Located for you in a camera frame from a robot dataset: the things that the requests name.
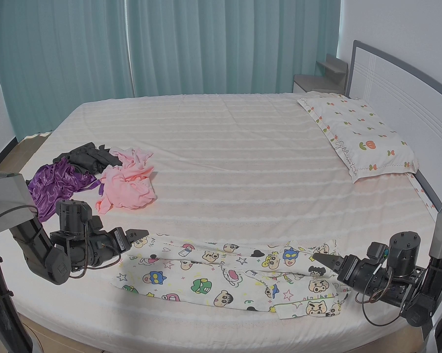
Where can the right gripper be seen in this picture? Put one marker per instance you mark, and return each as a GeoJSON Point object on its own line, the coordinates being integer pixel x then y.
{"type": "Point", "coordinates": [364, 276]}

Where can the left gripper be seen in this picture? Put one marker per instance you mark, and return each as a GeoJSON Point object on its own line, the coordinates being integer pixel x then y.
{"type": "Point", "coordinates": [101, 250]}

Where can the white printed pyjama garment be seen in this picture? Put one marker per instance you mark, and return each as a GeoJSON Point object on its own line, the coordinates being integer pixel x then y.
{"type": "Point", "coordinates": [206, 274]}

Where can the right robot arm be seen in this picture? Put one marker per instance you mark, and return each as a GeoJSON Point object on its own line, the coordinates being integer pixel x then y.
{"type": "Point", "coordinates": [404, 252]}

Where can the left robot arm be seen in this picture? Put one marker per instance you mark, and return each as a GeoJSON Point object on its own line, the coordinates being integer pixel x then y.
{"type": "Point", "coordinates": [41, 250]}

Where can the bed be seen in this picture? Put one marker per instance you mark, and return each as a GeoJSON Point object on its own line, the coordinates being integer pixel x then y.
{"type": "Point", "coordinates": [224, 160]}

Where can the pink garment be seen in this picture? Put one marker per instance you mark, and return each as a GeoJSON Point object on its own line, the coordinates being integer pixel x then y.
{"type": "Point", "coordinates": [127, 186]}

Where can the black garment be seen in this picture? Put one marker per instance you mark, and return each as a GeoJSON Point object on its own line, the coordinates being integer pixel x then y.
{"type": "Point", "coordinates": [87, 160]}

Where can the purple garment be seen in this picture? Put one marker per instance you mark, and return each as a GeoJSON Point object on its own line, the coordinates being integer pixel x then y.
{"type": "Point", "coordinates": [55, 186]}

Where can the white printed pillow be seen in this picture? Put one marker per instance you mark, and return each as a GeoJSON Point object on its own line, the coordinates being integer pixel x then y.
{"type": "Point", "coordinates": [364, 134]}

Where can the grey white bedside table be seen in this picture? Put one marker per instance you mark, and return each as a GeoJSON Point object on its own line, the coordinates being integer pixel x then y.
{"type": "Point", "coordinates": [316, 81]}

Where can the blue-green curtain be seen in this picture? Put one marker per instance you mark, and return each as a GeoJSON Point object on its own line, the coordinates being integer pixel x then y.
{"type": "Point", "coordinates": [235, 35]}
{"type": "Point", "coordinates": [63, 42]}

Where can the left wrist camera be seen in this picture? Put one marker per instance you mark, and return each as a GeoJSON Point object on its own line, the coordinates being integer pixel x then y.
{"type": "Point", "coordinates": [96, 223]}

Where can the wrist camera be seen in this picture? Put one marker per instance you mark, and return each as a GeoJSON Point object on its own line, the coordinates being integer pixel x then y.
{"type": "Point", "coordinates": [96, 223]}
{"type": "Point", "coordinates": [377, 251]}

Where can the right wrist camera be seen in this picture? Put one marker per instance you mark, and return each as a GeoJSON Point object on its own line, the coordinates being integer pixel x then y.
{"type": "Point", "coordinates": [377, 251]}

